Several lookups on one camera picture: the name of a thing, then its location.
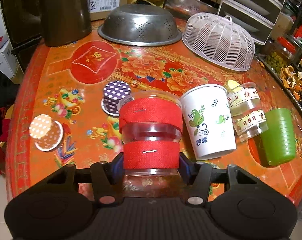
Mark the steel pot with pink cloth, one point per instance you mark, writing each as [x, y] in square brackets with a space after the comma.
[184, 9]

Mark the brown polka dot cupcake liner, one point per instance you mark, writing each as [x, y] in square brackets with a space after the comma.
[46, 132]

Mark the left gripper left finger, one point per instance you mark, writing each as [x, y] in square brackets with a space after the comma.
[107, 181]

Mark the dark brown plastic pitcher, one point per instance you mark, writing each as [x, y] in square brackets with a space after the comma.
[64, 21]

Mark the glass jar with red lid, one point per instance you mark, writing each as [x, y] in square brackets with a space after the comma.
[279, 53]

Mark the white mesh food cover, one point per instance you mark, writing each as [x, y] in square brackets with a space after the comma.
[218, 40]

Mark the metal tray of dried peels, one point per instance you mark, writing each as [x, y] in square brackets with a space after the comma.
[290, 80]

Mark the clear cup with red bands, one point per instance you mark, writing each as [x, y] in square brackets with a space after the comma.
[150, 123]

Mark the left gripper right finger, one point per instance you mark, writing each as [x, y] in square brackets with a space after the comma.
[198, 178]

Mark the green plastic cup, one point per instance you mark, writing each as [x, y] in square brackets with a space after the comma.
[279, 140]

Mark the white box on floor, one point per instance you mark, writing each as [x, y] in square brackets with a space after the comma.
[8, 61]

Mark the purple polka dot cupcake liner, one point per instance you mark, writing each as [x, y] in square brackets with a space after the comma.
[113, 92]

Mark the white paper cup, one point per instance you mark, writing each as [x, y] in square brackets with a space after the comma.
[208, 120]

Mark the white tiered dish rack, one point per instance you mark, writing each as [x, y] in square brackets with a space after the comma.
[257, 17]

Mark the clear cup with ribbon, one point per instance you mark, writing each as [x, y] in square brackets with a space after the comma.
[248, 117]

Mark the steel colander bowl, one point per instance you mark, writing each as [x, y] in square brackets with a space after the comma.
[140, 25]

